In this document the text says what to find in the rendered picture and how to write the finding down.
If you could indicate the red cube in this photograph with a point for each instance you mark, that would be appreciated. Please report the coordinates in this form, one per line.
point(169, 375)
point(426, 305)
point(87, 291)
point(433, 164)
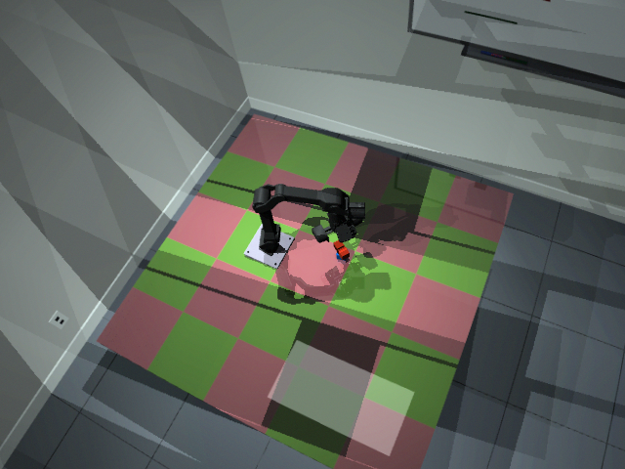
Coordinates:
point(344, 253)
point(338, 245)

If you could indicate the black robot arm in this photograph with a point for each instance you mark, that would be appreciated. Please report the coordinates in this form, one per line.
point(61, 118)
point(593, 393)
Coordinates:
point(332, 200)

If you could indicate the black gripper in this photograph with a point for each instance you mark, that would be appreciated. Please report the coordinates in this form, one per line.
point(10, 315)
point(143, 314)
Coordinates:
point(321, 234)

